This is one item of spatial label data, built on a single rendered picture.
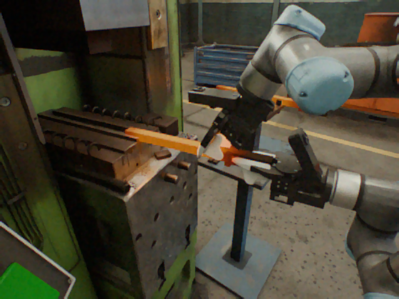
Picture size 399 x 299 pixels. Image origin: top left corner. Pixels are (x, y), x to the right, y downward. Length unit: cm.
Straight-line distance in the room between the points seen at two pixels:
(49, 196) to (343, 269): 156
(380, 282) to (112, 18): 68
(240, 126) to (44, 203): 52
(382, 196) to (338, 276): 121
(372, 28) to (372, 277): 351
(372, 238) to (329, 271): 115
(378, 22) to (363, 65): 346
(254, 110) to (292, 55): 15
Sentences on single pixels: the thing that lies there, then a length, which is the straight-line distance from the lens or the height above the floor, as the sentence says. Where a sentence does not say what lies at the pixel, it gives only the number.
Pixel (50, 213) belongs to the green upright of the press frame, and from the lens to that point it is 77.
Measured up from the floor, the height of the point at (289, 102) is 100.
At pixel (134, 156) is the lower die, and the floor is 95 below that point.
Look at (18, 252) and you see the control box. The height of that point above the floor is 104.
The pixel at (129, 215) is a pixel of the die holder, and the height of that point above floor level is 86.
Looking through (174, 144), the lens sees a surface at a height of 100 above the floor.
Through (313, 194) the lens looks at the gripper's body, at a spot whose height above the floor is 96.
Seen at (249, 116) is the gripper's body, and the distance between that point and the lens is 52.
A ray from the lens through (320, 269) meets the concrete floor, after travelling 173.
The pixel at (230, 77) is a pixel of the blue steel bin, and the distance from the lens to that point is 444.
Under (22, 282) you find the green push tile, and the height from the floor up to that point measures 102.
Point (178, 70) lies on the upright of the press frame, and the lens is 112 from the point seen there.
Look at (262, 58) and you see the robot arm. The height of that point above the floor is 123.
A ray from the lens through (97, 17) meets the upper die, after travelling 57.
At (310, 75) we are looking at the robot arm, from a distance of 36.
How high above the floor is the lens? 131
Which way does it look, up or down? 30 degrees down
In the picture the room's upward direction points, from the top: straight up
